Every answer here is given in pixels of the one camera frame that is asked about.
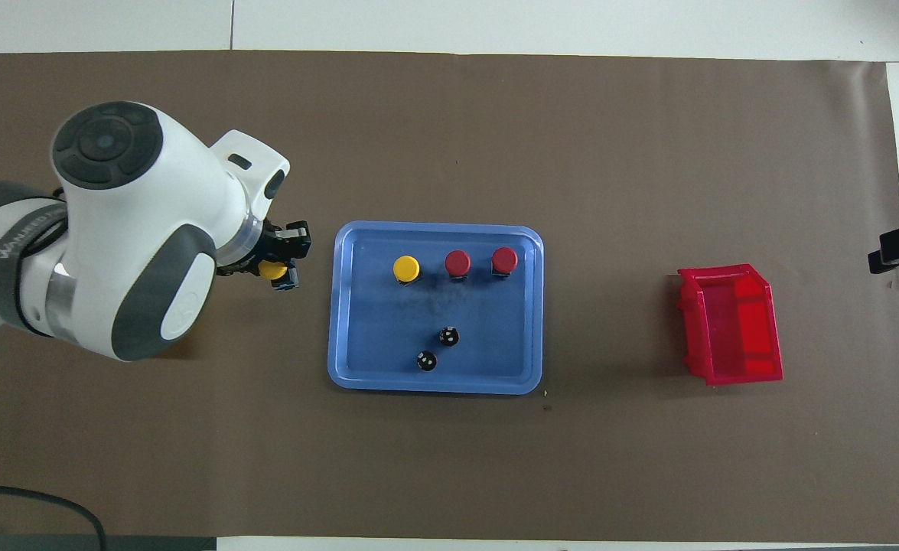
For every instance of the red plastic bin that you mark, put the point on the red plastic bin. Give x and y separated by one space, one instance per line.
732 321

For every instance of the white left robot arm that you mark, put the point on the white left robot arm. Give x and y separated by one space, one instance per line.
135 199

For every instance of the yellow push button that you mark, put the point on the yellow push button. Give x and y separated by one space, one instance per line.
271 269
406 269

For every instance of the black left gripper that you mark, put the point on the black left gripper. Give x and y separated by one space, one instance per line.
269 245

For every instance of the black cylindrical capacitor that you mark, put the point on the black cylindrical capacitor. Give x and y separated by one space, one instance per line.
426 361
449 336

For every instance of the red push button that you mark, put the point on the red push button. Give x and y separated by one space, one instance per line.
504 260
457 263

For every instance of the blue plastic tray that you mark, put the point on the blue plastic tray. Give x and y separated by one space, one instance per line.
495 344

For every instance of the brown paper table mat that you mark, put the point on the brown paper table mat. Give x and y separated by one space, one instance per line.
610 153

